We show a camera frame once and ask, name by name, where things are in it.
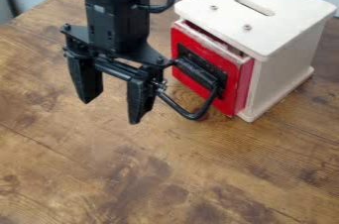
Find white wooden drawer box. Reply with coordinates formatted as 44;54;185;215
175;0;336;122

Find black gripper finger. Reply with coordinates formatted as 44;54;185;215
68;57;103;104
127;78;155;125

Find red drawer front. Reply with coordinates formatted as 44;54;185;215
171;20;255;116

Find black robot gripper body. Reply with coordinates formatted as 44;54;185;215
61;0;169;91

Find black metal drawer handle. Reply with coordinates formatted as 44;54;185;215
153;56;224;121

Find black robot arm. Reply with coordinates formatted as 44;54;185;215
61;0;175;124

